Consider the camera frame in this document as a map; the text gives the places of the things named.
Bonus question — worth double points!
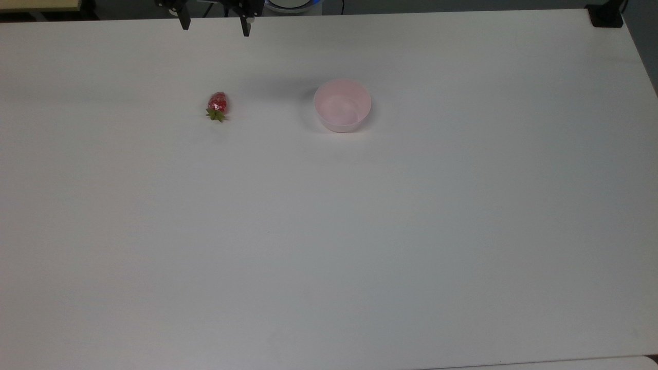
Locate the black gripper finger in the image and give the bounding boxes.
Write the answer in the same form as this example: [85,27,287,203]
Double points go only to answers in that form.
[232,3,256,38]
[169,1,191,31]

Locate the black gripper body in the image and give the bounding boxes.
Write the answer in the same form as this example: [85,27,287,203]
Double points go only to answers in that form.
[154,0,266,18]

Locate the white and blue robot base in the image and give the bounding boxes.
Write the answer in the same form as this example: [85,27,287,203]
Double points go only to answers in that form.
[265,0,323,15]

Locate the red strawberry with green leaves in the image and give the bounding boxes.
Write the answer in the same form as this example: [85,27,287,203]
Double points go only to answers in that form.
[206,91,229,123]

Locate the pink plastic bowl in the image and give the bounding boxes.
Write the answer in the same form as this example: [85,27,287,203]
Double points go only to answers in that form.
[313,79,372,134]

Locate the light wooden furniture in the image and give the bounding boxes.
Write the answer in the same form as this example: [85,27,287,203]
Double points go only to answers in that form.
[0,0,83,14]

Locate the black table clamp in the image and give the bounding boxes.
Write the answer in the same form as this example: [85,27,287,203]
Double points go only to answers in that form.
[585,0,629,29]

